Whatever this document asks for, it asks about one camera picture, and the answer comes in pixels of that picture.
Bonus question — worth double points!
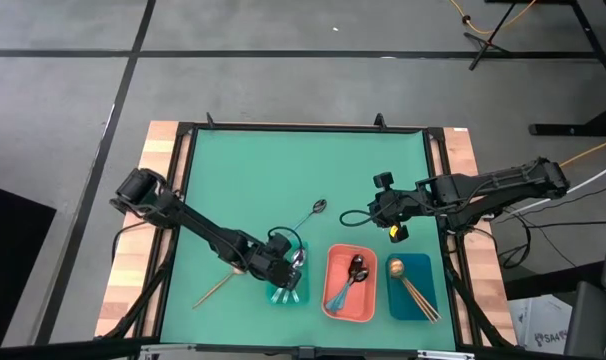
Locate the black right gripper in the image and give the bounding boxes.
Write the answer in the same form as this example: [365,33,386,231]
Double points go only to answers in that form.
[367,187,424,245]

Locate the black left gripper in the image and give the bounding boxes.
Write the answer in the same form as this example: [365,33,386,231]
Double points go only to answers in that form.
[247,234,303,293]

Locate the teal translucent plastic bin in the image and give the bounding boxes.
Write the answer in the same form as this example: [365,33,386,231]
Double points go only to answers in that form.
[265,239,312,307]

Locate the wooden spoon and chopsticks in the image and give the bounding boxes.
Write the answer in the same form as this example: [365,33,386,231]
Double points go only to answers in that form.
[388,257,442,324]

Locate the spoons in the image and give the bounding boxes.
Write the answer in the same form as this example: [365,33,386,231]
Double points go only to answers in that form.
[324,253,366,312]

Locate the black spoon blue handle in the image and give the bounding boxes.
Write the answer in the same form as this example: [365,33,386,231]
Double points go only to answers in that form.
[332,268,371,315]

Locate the blue plastic bin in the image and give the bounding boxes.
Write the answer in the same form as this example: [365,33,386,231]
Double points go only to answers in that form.
[385,252,439,322]

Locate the orange plastic bin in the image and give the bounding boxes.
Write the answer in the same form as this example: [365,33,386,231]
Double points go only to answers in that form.
[321,243,378,324]

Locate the wooden table side board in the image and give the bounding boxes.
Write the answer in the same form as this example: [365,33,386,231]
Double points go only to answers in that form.
[95,119,194,341]
[440,127,519,346]

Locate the black floor stand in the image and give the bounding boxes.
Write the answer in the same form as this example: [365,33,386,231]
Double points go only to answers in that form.
[462,0,519,72]

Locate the white cardboard box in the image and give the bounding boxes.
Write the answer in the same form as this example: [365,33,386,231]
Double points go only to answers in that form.
[506,293,577,357]

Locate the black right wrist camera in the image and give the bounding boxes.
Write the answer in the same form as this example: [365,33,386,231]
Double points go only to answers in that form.
[372,171,395,190]

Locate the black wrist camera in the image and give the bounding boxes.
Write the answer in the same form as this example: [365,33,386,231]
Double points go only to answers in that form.
[372,171,395,190]
[268,232,292,253]

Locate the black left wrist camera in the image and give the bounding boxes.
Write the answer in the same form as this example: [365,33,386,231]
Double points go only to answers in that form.
[268,232,292,253]

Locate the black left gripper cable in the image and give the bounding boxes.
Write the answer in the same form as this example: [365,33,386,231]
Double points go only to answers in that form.
[266,225,305,254]

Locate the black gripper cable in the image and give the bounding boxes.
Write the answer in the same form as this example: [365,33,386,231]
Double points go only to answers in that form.
[266,225,305,254]
[338,208,384,229]

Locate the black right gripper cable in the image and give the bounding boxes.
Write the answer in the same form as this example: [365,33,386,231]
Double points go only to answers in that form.
[338,208,384,229]

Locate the black desk leg frame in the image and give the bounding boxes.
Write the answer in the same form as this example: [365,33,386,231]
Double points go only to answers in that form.
[484,0,606,138]

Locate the orange cable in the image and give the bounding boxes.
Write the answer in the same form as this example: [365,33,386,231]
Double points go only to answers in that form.
[447,0,539,37]
[557,132,606,169]

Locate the white cable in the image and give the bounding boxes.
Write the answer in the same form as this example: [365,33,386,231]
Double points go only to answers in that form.
[502,157,606,217]

